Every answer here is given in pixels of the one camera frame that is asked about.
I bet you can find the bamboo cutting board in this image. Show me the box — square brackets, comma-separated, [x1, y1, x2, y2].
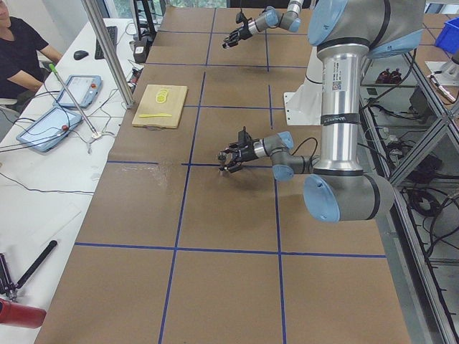
[132, 85, 188, 129]

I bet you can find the black box with label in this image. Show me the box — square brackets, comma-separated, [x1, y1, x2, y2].
[133, 37, 151, 64]

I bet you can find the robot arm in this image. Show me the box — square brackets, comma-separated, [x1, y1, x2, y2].
[222, 0, 316, 49]
[218, 1, 425, 222]

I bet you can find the black tripod handle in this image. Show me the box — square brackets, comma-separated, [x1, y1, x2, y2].
[1, 240, 58, 302]

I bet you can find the far teach pendant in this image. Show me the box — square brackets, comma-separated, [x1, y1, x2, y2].
[53, 75, 102, 110]

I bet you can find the black computer mouse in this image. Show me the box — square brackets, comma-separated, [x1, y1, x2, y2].
[73, 50, 89, 61]

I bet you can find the near teach pendant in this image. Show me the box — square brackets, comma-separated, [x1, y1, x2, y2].
[16, 107, 82, 153]

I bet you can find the person in black shirt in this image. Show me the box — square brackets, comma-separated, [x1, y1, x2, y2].
[1, 1, 62, 99]

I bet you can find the steel jigger measuring cup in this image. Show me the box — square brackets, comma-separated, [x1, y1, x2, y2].
[217, 152, 228, 176]

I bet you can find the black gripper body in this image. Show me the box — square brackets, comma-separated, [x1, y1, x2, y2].
[235, 11, 251, 40]
[235, 126, 257, 163]

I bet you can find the black keyboard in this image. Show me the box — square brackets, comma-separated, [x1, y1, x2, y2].
[94, 25, 118, 60]

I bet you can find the blue plastic bin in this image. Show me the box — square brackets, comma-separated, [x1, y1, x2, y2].
[435, 17, 459, 54]

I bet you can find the teach pendant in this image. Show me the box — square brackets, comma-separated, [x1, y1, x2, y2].
[16, 107, 82, 153]
[53, 75, 102, 110]

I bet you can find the metal rod green tip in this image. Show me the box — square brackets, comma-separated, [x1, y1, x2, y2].
[49, 64, 102, 139]

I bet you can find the red cylinder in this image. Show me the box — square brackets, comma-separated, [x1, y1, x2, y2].
[0, 299, 47, 329]

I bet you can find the aluminium frame post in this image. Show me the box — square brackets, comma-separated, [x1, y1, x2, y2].
[82, 0, 134, 109]

